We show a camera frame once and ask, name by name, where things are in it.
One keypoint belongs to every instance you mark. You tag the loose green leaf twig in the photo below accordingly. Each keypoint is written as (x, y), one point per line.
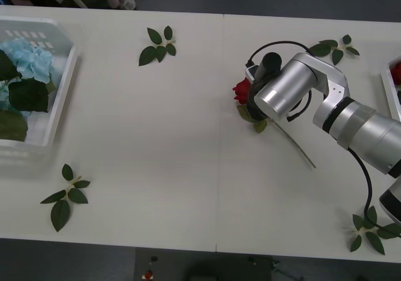
(322, 48)
(147, 56)
(374, 243)
(61, 213)

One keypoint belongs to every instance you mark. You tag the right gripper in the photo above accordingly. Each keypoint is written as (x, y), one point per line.
(251, 105)

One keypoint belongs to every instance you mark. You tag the shallow white plastic box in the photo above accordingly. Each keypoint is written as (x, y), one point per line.
(61, 83)
(387, 93)

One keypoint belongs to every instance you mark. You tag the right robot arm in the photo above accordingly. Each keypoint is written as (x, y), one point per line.
(291, 86)

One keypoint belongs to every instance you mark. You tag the red rose with leafy stem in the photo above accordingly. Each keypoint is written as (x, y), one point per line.
(241, 89)

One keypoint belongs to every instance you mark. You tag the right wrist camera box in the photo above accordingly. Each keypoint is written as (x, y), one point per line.
(250, 73)

